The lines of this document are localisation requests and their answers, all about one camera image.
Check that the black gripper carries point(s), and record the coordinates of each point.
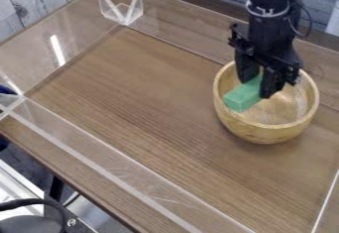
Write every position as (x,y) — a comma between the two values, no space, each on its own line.
(264,46)

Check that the green rectangular block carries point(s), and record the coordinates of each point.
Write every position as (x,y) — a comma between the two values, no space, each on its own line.
(244,96)

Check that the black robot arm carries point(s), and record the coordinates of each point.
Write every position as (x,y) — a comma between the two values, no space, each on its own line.
(264,44)

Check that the brown wooden bowl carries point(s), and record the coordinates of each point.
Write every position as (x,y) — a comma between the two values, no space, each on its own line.
(277,119)

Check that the black table leg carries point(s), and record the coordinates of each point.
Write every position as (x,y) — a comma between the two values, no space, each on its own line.
(57,189)

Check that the clear acrylic enclosure wall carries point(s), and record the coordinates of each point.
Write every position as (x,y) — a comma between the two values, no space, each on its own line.
(114,110)

